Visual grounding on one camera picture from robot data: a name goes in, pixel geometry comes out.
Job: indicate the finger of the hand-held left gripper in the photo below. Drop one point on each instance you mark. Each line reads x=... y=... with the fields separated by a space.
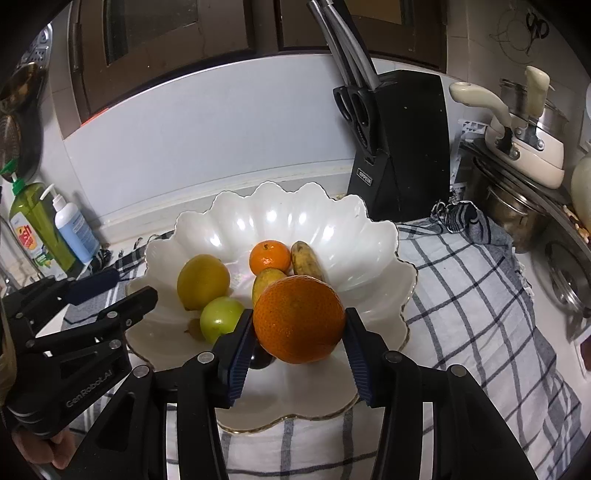
x=136 y=304
x=94 y=286

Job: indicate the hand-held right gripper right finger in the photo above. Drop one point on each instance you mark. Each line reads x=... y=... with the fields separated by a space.
x=358 y=369

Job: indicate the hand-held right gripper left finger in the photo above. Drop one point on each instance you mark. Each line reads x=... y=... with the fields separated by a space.
x=239 y=364

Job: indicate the dark purple plum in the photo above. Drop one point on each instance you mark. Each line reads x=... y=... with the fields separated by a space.
x=259 y=359

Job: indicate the green apple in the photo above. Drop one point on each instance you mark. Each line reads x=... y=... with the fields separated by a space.
x=221 y=318

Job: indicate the yellow lemon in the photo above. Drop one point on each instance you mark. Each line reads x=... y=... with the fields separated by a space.
x=203 y=281

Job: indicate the orange mandarin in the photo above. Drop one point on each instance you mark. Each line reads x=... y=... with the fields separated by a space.
x=300 y=318
x=268 y=256

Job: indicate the yellow mango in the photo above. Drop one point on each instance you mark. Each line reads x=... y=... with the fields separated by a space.
x=265 y=286

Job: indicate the spotted yellow banana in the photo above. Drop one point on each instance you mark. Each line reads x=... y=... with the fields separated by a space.
x=305 y=258

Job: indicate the white scalloped bowl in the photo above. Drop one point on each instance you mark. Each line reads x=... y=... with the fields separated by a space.
x=286 y=217

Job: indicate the person's left hand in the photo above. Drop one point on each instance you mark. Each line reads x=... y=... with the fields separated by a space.
x=48 y=450

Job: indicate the white blue pump bottle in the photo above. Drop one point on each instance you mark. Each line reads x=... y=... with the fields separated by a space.
x=76 y=230

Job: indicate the green dish soap bottle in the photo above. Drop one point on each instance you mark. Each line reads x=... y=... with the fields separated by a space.
x=34 y=226

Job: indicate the grey white checked cloth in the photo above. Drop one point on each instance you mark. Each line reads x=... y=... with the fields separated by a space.
x=471 y=332

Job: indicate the dark perforated strainer pan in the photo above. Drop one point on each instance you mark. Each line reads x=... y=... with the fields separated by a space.
x=14 y=138

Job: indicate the small brass pot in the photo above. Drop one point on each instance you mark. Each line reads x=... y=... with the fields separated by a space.
x=18 y=87

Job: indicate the large steel pot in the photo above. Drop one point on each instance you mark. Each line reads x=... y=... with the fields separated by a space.
x=512 y=212

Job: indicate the black knife block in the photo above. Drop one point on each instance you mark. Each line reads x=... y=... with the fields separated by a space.
x=406 y=147

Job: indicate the glass pot lid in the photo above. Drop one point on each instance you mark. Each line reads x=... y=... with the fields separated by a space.
x=568 y=277

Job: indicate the patterned paper box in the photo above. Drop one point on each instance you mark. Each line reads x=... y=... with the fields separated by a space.
x=464 y=152

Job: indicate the round metal steamer plate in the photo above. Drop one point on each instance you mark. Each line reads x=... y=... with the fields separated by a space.
x=39 y=46

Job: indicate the black kitchen scissors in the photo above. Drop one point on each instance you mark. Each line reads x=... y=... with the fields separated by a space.
x=353 y=120

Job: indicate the brown wooden cabinet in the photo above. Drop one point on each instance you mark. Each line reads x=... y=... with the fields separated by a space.
x=184 y=46

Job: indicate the white round kettle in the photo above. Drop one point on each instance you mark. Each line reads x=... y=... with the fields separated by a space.
x=582 y=184

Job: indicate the hanging wall scissors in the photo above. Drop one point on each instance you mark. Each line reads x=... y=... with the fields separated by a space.
x=538 y=25

